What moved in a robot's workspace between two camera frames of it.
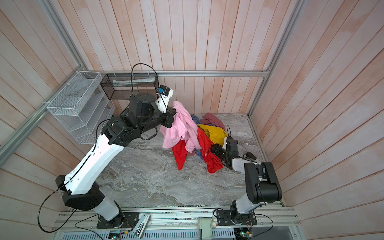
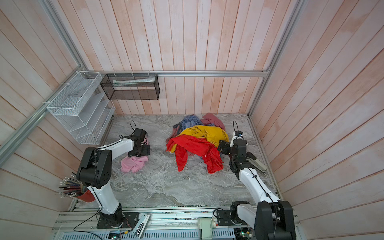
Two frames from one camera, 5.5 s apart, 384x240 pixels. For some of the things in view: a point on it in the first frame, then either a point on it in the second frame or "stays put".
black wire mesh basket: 121,86 stays put
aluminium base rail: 271,223 stays put
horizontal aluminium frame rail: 197,72 stays put
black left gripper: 170,112 -> 147,151
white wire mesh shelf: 82,107 stays put
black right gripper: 217,149 -> 227,146
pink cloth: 184,127 -> 134,164
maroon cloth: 209,118 stays put
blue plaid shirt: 195,120 stays put
